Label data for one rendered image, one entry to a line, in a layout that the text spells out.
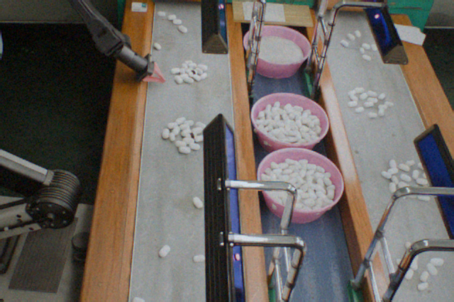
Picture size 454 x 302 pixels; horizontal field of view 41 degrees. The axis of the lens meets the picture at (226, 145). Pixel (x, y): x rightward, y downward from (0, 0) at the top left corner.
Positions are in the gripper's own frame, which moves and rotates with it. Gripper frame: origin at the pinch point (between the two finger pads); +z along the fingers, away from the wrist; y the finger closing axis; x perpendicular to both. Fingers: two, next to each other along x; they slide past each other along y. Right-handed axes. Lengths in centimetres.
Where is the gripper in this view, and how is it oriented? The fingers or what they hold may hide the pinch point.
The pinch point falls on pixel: (162, 80)
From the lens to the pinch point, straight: 216.8
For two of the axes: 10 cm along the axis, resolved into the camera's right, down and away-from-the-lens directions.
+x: -7.0, 5.3, 4.8
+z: 7.2, 4.7, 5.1
